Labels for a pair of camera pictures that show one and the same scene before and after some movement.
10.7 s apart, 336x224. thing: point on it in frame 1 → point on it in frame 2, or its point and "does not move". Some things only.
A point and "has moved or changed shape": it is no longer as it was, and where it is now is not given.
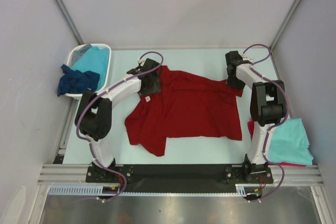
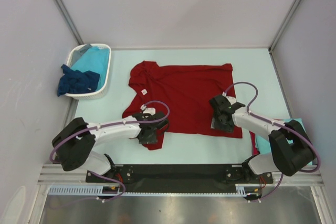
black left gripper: x=155 y=88 → x=152 y=140
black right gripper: x=240 y=85 → x=214 y=124
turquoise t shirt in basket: x=96 y=60 does not move
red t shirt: x=190 y=106 has moved or changed shape
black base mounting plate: x=180 y=178 does not move
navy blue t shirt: x=76 y=82 does not move
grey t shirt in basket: x=77 y=53 does not move
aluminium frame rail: x=76 y=174 does not move
